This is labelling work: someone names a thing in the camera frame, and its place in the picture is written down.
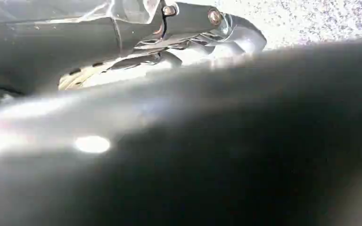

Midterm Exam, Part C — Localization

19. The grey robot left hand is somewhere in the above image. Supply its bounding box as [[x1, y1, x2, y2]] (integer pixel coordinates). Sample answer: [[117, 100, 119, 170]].
[[0, 0, 362, 226]]

